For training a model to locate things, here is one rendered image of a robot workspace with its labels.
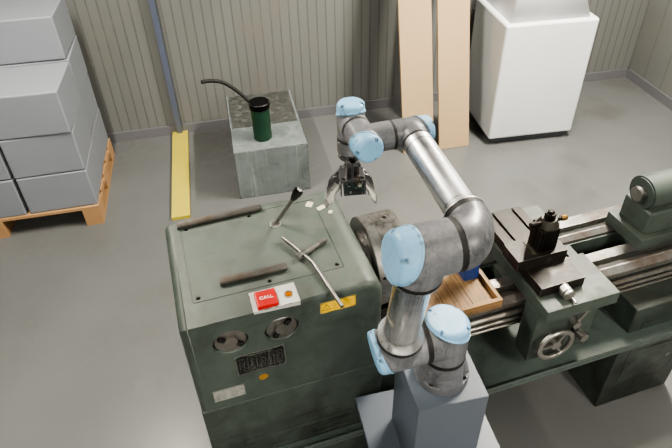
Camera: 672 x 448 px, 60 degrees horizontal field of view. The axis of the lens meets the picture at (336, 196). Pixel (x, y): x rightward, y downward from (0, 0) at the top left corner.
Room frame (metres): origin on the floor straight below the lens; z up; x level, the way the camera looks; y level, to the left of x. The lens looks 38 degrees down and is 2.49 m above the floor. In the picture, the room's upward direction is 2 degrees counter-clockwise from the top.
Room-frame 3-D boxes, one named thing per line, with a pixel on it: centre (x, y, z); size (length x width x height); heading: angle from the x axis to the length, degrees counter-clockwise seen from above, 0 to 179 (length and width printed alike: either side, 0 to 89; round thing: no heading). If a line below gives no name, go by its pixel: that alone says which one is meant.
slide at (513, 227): (1.63, -0.73, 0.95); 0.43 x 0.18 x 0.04; 17
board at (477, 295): (1.54, -0.39, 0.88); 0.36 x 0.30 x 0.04; 17
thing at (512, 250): (1.56, -0.73, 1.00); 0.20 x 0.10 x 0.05; 107
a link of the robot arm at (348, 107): (1.33, -0.05, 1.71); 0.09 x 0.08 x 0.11; 15
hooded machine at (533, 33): (4.11, -1.47, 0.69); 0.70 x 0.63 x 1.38; 101
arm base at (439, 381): (0.98, -0.28, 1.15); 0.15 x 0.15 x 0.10
